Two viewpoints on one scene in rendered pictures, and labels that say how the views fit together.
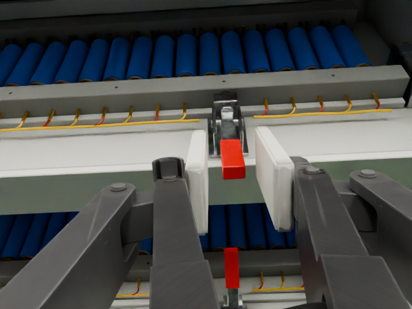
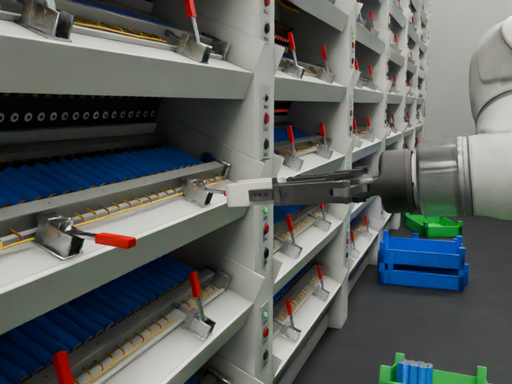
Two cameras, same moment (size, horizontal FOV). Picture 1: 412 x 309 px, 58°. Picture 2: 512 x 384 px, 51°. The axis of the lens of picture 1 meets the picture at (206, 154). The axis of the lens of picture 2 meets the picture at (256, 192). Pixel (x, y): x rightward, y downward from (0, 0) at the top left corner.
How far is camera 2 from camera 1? 0.64 m
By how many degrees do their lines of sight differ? 68
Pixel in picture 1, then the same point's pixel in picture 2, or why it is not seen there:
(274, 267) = (187, 292)
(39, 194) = (150, 247)
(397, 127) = not seen: hidden behind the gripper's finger
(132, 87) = (152, 180)
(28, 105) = (115, 196)
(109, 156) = (170, 216)
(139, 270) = (138, 323)
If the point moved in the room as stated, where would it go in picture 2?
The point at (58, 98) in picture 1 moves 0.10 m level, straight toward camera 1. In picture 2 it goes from (129, 190) to (215, 189)
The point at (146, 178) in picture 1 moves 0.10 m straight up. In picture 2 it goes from (187, 223) to (186, 145)
